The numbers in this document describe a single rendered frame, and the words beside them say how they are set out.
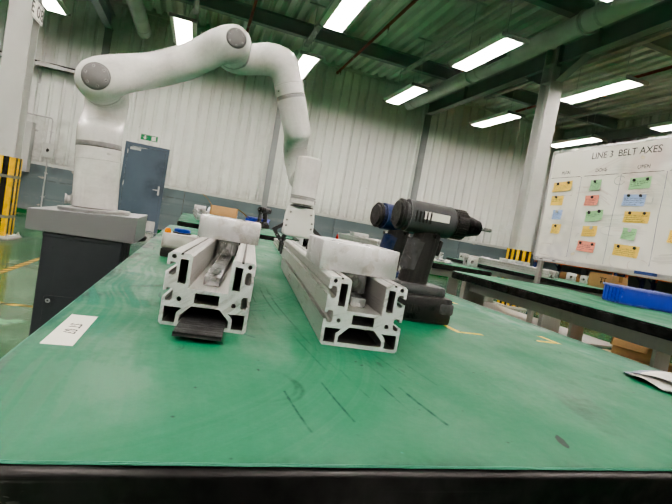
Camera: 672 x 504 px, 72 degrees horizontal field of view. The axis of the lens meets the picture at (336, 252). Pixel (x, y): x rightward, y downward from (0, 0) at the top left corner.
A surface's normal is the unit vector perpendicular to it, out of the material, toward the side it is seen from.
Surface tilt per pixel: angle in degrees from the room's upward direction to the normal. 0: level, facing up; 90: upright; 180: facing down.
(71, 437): 0
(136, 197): 90
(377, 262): 90
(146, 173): 90
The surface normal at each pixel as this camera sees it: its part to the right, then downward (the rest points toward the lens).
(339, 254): 0.18, 0.08
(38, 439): 0.18, -0.98
